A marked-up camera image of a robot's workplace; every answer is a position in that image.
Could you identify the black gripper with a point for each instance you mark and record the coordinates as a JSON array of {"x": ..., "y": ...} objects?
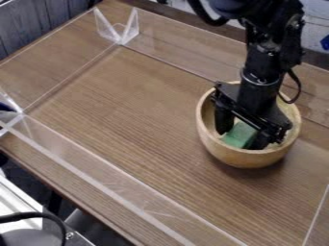
[{"x": 250, "y": 100}]

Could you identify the green rectangular block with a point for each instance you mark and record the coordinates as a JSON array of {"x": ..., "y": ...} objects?
[{"x": 239, "y": 136}]

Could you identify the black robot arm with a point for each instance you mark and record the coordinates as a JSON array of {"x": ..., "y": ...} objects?
[{"x": 274, "y": 26}]

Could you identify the brown wooden bowl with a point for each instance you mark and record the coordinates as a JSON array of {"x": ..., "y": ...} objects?
[{"x": 232, "y": 156}]

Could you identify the blue object at right edge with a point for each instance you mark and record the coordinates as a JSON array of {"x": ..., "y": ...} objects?
[{"x": 323, "y": 43}]

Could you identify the white container in background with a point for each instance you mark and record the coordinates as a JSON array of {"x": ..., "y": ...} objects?
[{"x": 317, "y": 24}]

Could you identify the clear acrylic front barrier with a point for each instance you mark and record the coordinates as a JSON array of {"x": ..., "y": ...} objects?
[{"x": 148, "y": 218}]

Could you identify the clear acrylic corner bracket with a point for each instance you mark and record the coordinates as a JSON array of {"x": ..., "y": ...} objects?
[{"x": 117, "y": 33}]

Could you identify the grey metal bracket with screw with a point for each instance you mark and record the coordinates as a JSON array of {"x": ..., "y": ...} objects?
[{"x": 36, "y": 237}]

